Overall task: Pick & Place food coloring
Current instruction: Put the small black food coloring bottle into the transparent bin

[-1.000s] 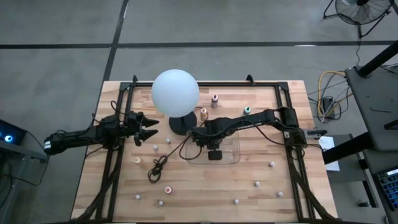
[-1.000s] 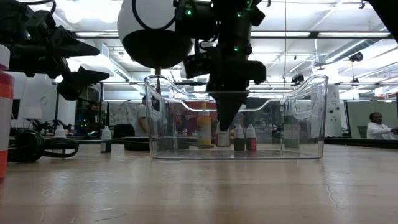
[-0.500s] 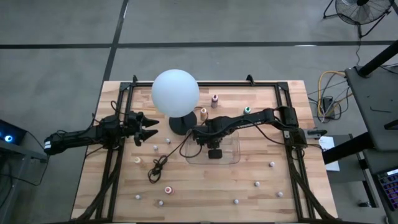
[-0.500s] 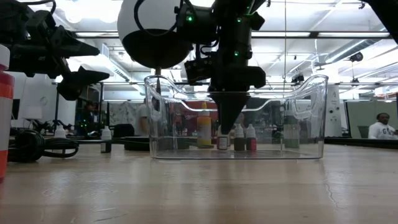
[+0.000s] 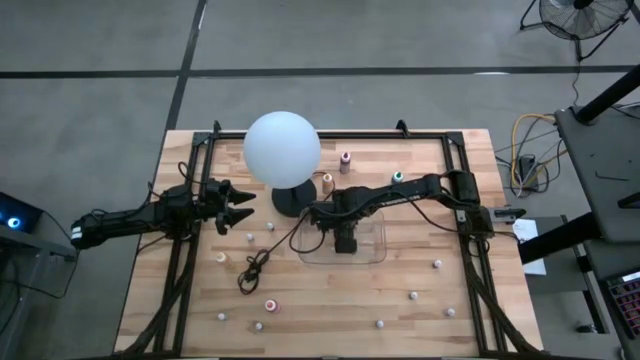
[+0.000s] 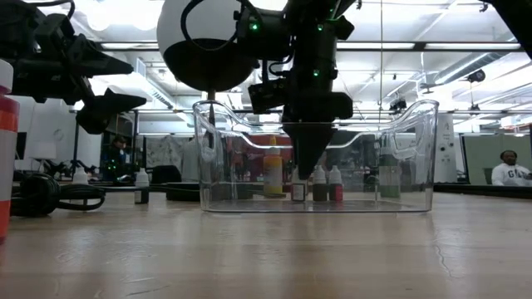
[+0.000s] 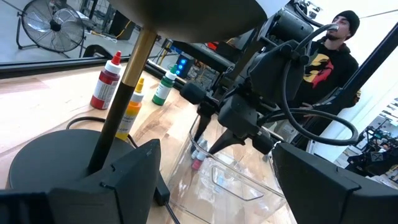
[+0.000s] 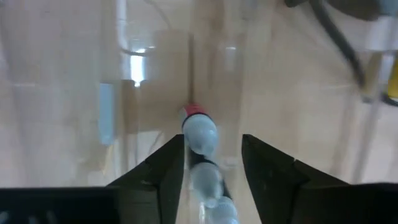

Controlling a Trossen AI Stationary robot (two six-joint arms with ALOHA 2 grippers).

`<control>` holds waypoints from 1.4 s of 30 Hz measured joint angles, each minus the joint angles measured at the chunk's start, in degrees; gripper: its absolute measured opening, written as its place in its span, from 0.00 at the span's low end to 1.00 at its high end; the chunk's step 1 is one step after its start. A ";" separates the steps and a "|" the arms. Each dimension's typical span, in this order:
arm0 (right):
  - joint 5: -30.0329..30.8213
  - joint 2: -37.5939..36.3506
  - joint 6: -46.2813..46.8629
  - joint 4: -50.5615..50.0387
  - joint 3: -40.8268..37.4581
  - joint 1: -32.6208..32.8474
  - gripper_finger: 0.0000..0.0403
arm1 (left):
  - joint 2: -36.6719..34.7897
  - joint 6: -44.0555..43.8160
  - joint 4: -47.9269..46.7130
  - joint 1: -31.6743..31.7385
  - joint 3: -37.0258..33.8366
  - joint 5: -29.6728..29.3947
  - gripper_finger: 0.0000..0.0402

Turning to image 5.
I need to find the yellow floor cable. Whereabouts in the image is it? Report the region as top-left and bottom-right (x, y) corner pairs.
(510, 113), (557, 192)

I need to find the black pole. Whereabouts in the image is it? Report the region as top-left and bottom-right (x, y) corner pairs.
(574, 63), (640, 125)

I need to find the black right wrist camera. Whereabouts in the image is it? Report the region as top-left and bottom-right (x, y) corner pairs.
(333, 237), (359, 255)

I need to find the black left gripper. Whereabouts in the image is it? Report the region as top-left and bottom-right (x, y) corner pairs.
(201, 177), (257, 236)

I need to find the black beam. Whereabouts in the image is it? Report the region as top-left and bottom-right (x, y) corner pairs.
(517, 212), (601, 265)

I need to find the backlit keyboard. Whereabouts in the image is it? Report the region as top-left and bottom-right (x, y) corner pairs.
(605, 272), (640, 341)

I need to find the black power box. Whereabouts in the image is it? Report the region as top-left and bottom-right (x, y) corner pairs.
(518, 154), (539, 184)

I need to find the black computer tower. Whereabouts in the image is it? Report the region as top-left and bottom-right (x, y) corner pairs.
(0, 191), (44, 235)

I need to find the grey side table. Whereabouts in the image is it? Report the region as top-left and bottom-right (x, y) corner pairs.
(0, 224), (80, 360)

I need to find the black floor fan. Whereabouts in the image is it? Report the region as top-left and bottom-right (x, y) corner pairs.
(519, 0), (635, 62)

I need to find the clear plastic bin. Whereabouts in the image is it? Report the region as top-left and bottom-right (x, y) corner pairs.
(298, 208), (388, 265)

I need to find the white globe table lamp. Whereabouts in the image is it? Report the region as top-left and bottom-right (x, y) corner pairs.
(242, 110), (322, 219)

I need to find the dark side desk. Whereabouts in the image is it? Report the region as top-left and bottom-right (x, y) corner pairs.
(553, 104), (640, 246)

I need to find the white paper sheet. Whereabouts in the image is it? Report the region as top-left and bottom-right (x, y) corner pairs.
(512, 218), (548, 277)

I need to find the black lamp power cable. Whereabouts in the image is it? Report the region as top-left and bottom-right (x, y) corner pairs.
(236, 170), (337, 296)

